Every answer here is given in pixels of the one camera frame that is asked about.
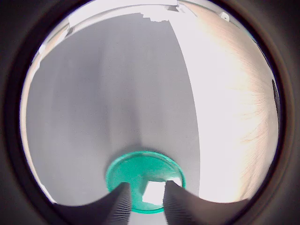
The small white plastic terminal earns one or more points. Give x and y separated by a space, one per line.
153 191

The round green lid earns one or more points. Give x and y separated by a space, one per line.
140 168

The dark grey mat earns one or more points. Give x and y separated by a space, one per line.
105 89

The small white object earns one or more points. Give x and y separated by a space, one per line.
225 17

